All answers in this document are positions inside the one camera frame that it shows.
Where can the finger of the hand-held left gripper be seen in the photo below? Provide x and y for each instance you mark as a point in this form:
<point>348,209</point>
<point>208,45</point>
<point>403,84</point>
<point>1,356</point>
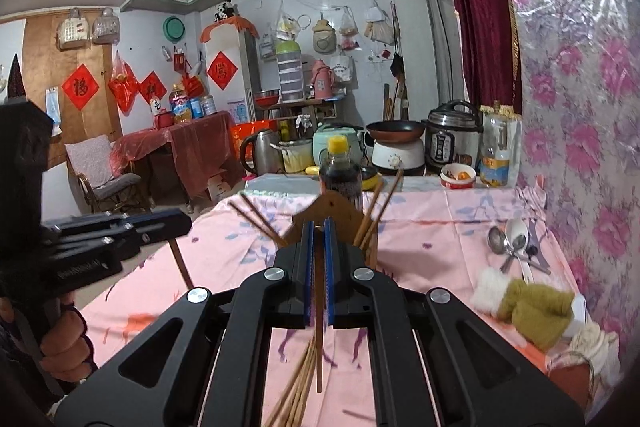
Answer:
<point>100,247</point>
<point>160,222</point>

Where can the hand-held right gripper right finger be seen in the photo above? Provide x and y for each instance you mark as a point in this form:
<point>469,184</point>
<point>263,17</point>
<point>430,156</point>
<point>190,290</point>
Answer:
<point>330,277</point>

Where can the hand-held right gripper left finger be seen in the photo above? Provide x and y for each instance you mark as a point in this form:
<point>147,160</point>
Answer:
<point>309,277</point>

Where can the single wooden chopstick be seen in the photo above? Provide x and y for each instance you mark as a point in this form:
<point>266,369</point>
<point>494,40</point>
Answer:
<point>320,367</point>
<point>182,264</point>

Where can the wooden utensil holder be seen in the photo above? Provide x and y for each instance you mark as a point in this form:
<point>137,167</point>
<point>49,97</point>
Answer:
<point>340,207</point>

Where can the bundle of wooden chopsticks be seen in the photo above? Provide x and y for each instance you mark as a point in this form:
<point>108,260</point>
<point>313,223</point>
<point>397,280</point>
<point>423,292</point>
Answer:
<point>295,382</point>

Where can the person's left hand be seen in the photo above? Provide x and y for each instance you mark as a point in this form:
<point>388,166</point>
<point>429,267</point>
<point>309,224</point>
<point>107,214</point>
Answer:
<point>70,347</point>

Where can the cushioned wooden chair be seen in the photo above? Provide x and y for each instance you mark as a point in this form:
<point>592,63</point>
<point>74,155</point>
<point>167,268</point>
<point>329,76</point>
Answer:
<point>100,172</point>

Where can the dark red table cover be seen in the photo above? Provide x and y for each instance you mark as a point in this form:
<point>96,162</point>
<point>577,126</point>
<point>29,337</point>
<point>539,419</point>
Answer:
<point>200,152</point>

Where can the light blue cloth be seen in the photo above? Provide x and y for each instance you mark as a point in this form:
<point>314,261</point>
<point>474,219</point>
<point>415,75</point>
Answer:
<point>280,184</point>

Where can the soy sauce bottle yellow cap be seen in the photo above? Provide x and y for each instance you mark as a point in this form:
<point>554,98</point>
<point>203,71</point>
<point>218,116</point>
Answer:
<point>340,177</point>

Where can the yellow frying pan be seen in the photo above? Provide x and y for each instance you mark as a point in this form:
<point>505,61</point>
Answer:
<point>371,182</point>

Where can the red diamond poster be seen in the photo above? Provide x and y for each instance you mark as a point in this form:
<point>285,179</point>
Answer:
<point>222,72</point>
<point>152,88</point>
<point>80,87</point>

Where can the pink deer print tablecloth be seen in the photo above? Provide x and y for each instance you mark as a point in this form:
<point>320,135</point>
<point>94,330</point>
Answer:
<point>435,227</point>

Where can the cooking oil bottle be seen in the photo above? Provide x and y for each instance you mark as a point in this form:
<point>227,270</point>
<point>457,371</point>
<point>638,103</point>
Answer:
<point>181,107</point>

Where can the blue white tin can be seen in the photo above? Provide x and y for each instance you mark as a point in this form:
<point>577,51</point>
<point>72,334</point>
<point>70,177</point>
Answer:
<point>196,108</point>
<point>208,106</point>

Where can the steel electric kettle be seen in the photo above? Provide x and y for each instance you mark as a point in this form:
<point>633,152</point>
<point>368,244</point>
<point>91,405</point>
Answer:
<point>262,154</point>

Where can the orange gift box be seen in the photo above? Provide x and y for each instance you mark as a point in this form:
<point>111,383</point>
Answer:
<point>252,137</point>

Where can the pale green rice cooker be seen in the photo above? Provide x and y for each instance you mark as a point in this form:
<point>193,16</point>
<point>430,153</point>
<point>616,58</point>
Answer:
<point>335,147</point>

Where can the wooden door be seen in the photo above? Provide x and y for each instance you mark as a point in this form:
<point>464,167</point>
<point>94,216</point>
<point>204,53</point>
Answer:
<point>45,57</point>

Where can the white electric stove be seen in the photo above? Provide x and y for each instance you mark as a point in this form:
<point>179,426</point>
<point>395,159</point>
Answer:
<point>397,159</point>

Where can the red hanging decoration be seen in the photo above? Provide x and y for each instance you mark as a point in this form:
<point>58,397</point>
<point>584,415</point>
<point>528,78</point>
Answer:
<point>122,84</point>

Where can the brown frying pan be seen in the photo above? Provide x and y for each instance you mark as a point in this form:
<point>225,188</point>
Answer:
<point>395,131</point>

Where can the red white bowl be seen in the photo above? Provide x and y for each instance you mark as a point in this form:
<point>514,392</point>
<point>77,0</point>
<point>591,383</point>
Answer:
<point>457,179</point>

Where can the beige hanging handbag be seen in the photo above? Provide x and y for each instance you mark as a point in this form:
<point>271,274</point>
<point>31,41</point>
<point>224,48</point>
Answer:
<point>74,32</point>

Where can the red basin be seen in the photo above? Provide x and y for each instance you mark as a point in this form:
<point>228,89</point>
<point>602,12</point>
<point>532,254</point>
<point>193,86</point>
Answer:
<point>266,98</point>

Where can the white refrigerator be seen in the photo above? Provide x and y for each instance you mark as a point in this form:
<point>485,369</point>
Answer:
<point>245,77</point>

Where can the metal spoon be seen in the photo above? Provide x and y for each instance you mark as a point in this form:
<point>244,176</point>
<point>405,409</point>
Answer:
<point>496,239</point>
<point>519,243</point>

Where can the clear hanging handbag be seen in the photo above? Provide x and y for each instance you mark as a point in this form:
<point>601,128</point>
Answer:
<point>106,29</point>

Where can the silver electric pressure cooker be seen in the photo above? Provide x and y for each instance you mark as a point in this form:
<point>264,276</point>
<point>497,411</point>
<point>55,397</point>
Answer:
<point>452,137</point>

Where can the teal round plate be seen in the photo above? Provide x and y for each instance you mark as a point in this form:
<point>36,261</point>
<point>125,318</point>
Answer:
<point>174,29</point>

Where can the white ceramic spoon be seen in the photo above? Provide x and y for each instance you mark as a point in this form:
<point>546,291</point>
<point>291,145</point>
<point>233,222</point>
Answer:
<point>517,227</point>

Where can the pink thermos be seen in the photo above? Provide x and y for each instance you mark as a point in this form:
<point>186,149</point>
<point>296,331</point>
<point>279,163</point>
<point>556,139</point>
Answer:
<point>322,82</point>

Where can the stacked container green lid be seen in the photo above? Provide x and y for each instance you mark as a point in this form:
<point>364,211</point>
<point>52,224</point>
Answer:
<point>290,72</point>

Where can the clear bottle yellow label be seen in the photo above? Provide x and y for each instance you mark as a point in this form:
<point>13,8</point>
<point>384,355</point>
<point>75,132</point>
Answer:
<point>495,152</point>

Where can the orange cloth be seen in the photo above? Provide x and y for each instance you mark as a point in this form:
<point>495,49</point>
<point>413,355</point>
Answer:
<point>230,27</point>

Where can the olive mitten white cuff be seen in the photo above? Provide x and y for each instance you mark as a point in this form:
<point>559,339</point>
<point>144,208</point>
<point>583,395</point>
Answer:
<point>535,312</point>

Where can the panda plush toy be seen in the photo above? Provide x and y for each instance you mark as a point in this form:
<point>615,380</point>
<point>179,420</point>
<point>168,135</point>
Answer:
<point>225,11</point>

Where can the black hanging ladle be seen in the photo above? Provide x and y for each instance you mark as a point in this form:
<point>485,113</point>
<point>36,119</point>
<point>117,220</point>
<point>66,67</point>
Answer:
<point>396,64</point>

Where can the clear hanging plastic bag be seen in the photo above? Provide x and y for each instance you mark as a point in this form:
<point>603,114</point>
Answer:
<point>287,24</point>

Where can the beige hanging pouch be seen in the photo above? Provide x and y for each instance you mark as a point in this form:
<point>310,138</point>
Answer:
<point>322,37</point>

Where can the hanging bag red contents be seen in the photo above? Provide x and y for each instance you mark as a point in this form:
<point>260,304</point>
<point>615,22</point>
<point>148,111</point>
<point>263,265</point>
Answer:
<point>348,32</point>

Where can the beige hanging bag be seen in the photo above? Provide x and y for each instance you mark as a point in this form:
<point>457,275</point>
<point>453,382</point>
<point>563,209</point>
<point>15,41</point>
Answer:
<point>380,29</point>

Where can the white cloth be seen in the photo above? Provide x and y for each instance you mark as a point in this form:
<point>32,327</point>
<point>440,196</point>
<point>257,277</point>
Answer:
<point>595,347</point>

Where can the dark red curtain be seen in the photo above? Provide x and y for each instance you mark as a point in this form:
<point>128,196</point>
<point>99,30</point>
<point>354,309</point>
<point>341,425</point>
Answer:
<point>480,7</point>

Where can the floral wall covering sheet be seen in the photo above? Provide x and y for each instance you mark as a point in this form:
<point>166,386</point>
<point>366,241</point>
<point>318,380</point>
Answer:
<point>575,107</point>

